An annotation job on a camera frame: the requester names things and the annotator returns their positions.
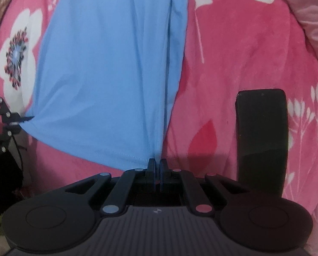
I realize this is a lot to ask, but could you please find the pink floral blanket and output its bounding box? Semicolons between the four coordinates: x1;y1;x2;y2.
0;0;318;256

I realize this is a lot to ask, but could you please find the black cable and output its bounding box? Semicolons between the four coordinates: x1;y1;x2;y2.
11;135;25;174

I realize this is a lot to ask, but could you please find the pink quilt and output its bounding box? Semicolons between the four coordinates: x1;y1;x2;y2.
271;0;318;92

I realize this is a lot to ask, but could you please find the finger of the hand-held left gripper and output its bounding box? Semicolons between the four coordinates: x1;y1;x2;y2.
0;93;34;137

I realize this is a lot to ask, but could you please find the blue t-shirt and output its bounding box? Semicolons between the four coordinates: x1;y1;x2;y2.
23;0;192;178

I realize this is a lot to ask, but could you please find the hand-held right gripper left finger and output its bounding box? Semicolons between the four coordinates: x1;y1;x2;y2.
65;159;157;217

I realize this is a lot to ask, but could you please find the black phone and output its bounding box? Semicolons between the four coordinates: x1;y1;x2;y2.
236;89;289;199

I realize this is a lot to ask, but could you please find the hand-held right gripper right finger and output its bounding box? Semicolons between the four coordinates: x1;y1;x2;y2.
159;159;250;216

